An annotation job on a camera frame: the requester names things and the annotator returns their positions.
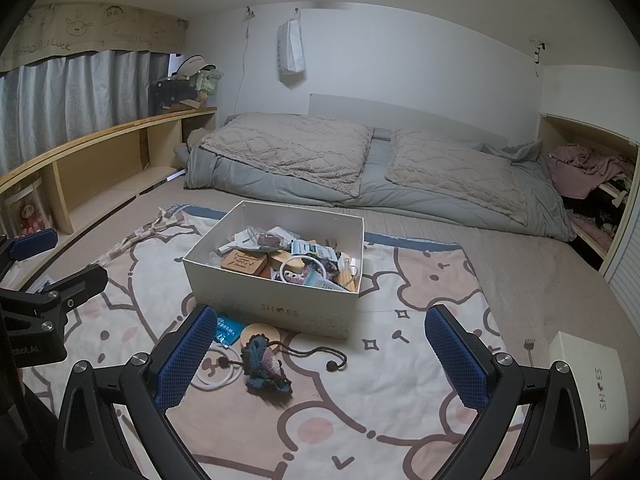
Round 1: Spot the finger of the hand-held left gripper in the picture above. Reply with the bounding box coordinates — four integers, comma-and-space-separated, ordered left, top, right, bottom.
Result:
31, 265, 109, 333
0, 228, 60, 281

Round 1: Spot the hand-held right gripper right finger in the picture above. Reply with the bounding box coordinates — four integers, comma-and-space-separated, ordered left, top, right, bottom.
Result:
424, 303, 593, 480

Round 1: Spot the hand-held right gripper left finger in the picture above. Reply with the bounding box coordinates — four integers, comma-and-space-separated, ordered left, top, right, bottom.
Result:
54, 304, 221, 480

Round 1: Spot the blue foil packet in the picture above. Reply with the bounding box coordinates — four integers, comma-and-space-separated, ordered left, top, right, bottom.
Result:
216, 312, 246, 346

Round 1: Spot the round wooden lid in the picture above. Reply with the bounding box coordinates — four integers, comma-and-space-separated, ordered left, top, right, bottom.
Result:
239, 322, 282, 348

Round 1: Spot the white shoe box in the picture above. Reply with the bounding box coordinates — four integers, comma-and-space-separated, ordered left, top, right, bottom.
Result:
181, 200, 366, 341

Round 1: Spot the small doll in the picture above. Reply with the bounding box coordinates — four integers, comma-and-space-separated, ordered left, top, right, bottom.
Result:
17, 200, 43, 236

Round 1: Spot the printed cartoon bear blanket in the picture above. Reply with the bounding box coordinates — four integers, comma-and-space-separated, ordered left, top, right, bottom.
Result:
20, 204, 531, 480

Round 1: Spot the wooden shelf unit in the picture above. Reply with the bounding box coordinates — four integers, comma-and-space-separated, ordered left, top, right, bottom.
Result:
0, 106, 218, 286

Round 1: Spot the white shoe box lid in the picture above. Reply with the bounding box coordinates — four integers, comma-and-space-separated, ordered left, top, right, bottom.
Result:
547, 331, 633, 456

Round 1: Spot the light wooden block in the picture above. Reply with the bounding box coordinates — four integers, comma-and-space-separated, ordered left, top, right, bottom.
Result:
267, 250, 306, 276

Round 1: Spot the pale blue packet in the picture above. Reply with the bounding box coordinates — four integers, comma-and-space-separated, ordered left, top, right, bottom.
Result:
300, 267, 346, 291

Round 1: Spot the grey curtain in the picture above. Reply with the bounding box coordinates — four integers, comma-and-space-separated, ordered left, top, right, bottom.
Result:
0, 50, 171, 161

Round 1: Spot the grey cushion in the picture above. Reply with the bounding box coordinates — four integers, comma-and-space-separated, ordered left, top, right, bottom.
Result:
172, 127, 211, 168

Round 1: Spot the white sliding door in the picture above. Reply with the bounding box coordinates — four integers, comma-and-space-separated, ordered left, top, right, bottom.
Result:
600, 145, 640, 311

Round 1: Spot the right beige pillow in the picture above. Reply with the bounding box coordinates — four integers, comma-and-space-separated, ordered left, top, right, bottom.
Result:
385, 127, 531, 226

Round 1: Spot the beige pillow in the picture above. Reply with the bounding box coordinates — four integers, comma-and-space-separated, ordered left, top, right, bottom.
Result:
200, 114, 376, 198
385, 127, 531, 226

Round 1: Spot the grey bed with pillows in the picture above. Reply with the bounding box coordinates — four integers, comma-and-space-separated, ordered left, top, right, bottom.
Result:
182, 112, 576, 241

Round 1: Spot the dark clothes pile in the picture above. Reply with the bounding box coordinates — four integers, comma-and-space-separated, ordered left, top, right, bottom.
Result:
562, 180, 633, 261

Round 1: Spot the black bag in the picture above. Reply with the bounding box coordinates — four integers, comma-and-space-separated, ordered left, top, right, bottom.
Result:
149, 76, 201, 113

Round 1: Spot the beige printed valance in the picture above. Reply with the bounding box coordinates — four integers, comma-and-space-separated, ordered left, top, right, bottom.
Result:
0, 1, 190, 73

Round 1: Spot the left beige pillow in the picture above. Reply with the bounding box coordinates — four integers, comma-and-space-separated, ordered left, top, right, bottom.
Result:
200, 114, 376, 198

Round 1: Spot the pink clothes pile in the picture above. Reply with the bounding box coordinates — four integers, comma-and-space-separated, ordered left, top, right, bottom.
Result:
547, 144, 636, 198

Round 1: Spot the pale green plush toy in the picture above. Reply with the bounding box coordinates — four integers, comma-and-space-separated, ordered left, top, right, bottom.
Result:
192, 69, 223, 98

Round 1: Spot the white cap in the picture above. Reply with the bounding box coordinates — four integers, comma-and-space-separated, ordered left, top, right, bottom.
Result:
172, 55, 217, 78

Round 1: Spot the wooden closet shelf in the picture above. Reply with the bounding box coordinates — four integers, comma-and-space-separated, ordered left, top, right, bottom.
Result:
539, 112, 640, 261

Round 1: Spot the white hanging paper bag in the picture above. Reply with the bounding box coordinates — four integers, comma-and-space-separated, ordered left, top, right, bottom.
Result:
276, 7, 307, 78

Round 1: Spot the white plastic ring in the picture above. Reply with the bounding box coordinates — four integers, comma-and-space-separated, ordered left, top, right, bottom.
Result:
280, 255, 331, 283
192, 347, 246, 391

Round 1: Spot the white hanging cable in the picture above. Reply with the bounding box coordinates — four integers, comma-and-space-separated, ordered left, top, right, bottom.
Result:
234, 6, 257, 116

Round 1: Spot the wall hook with cable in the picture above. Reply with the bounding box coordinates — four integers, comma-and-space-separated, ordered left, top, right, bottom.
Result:
530, 37, 548, 78

